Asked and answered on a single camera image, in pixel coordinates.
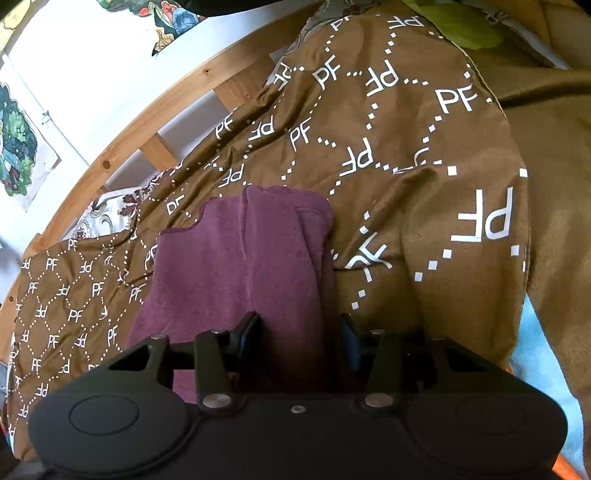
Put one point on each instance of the wooden bed frame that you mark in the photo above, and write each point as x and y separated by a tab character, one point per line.
235	73

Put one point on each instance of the green packet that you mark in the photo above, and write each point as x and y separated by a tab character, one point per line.
460	22

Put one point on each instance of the maroon long-sleeve top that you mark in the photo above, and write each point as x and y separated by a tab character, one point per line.
265	251

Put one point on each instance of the colourful landscape poster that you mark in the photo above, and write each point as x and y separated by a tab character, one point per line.
171	20

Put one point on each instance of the orange and blue blanket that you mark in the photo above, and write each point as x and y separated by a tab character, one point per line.
534	362

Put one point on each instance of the anime girl poster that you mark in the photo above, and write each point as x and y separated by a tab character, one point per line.
27	159

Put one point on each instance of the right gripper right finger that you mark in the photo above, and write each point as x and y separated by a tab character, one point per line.
368	355

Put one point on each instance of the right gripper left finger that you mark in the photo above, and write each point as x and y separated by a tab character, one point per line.
228	364

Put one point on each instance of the brown PF patterned blanket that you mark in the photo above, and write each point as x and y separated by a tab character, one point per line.
459	181

